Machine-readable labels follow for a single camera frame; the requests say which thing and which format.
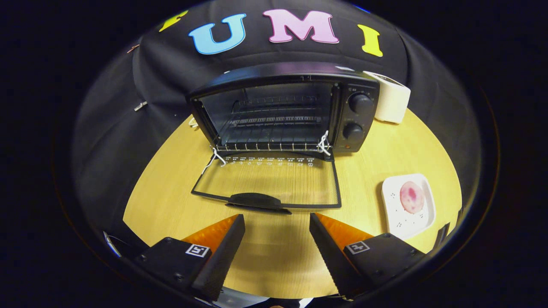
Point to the orange cloth clip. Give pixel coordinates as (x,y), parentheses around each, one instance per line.
(132,48)

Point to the white square plate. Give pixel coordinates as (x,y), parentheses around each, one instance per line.
(391,214)

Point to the small white tray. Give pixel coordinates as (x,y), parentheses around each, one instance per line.
(193,123)

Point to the black toaster oven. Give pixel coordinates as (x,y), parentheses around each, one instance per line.
(357,117)

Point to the round pink pastry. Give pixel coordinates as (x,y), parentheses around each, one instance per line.
(412,197)

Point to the white pop-up toaster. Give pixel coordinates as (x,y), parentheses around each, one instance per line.
(391,105)

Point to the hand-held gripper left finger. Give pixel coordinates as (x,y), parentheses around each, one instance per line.
(220,261)

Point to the silver cloth clip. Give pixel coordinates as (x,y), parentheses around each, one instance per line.
(140,105)

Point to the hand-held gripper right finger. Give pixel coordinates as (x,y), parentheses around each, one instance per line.
(332,261)

